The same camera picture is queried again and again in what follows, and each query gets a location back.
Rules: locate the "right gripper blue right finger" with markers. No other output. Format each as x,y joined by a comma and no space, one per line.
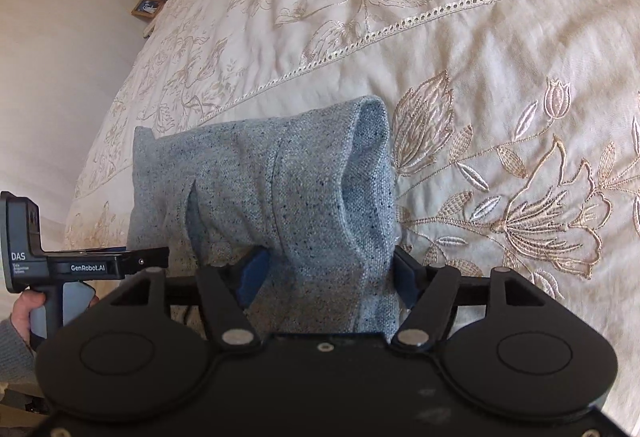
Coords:
430,296

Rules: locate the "cream embroidered bedspread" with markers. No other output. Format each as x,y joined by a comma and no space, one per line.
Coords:
516,130

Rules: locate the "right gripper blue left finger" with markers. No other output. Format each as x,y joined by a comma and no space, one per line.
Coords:
226,293

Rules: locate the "wooden picture frame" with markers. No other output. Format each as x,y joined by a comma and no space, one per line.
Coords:
147,9

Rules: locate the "grey sleeve forearm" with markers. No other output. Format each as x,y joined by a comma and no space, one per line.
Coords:
18,383

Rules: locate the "grey speckled pants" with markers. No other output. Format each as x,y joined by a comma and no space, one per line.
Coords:
316,189

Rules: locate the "person's left hand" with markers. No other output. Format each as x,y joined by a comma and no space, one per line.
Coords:
23,307

